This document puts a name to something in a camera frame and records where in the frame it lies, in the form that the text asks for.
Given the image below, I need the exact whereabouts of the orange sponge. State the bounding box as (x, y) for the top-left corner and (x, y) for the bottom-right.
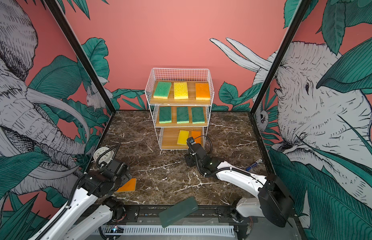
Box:
(117, 178), (137, 193)
(195, 83), (211, 101)
(191, 131), (202, 145)

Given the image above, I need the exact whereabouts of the yellow sponge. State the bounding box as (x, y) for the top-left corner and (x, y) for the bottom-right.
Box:
(174, 82), (189, 100)
(177, 130), (190, 146)

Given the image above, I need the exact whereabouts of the dark green sponge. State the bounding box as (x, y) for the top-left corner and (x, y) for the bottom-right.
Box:
(177, 107), (190, 124)
(191, 107), (205, 124)
(159, 106), (172, 124)

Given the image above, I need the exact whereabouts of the bright green sponge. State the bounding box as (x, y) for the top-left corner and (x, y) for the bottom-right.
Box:
(153, 82), (172, 99)

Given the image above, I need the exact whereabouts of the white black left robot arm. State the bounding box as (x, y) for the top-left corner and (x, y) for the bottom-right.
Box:
(30, 160), (132, 240)

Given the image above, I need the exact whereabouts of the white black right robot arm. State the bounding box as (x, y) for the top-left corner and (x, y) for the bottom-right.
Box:
(184, 137), (294, 228)

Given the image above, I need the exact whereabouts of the white alarm clock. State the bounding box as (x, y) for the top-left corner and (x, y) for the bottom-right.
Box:
(93, 147), (114, 165)

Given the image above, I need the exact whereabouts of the blue marker pen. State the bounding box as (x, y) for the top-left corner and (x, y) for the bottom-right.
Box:
(246, 159), (263, 172)

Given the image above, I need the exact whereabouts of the large dark green foam block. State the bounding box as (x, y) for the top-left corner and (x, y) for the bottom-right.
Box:
(159, 197), (199, 228)

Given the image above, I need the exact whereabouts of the white wire three-tier shelf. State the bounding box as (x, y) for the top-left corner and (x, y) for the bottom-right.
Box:
(145, 68), (215, 150)

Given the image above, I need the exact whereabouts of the white ribbed front rail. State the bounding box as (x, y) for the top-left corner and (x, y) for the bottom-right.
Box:
(102, 225), (236, 237)

